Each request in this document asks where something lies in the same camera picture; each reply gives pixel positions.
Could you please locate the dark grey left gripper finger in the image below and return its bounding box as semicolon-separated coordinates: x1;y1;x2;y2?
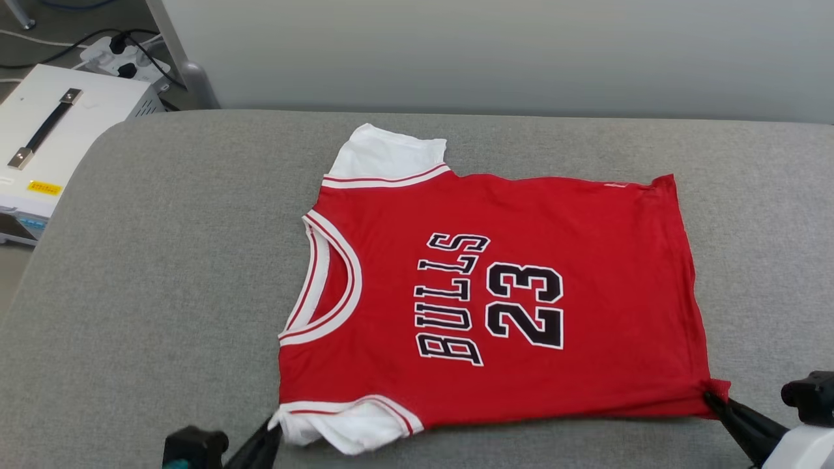
246;425;285;469
223;414;280;469

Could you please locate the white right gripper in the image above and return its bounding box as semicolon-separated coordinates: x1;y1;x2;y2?
704;390;834;469

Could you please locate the red white basketball jersey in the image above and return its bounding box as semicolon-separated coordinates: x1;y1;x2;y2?
277;122;732;455

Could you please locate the white power strip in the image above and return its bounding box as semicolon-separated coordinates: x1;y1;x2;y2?
79;36;172;87

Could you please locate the grey table leg foot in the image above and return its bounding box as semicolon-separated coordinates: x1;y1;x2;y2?
0;0;37;31

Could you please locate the white equipment case black handle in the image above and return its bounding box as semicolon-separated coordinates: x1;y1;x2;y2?
0;64;167;248

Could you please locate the grey partition support post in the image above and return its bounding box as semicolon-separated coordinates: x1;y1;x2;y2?
146;0;220;109

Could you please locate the black power cable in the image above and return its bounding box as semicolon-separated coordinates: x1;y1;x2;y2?
124;34;188;91

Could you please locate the black floor cable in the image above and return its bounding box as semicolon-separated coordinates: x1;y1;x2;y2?
0;27;161;70

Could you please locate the white floor cable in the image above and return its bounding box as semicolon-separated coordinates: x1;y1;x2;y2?
0;29;87;50

